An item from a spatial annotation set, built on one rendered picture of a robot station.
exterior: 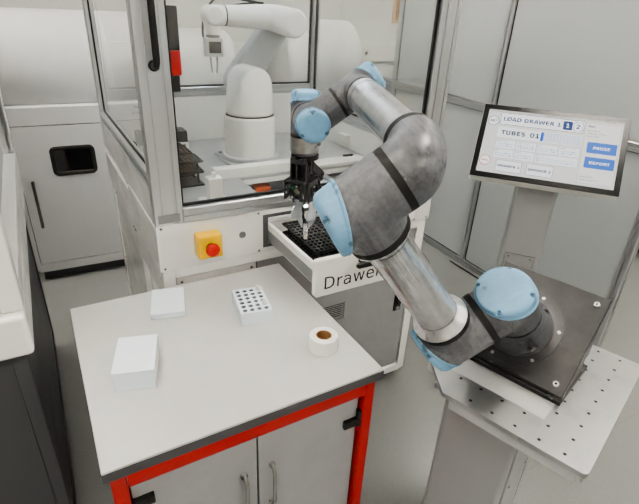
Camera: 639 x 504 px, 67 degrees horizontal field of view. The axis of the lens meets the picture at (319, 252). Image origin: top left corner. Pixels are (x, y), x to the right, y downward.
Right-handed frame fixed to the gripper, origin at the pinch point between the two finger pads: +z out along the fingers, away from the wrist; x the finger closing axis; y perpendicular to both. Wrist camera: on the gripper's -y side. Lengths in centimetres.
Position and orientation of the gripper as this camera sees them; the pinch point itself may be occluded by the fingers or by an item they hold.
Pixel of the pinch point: (306, 222)
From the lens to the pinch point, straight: 133.9
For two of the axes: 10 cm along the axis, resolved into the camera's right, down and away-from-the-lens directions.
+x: 9.3, 2.0, -3.2
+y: -3.8, 4.1, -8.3
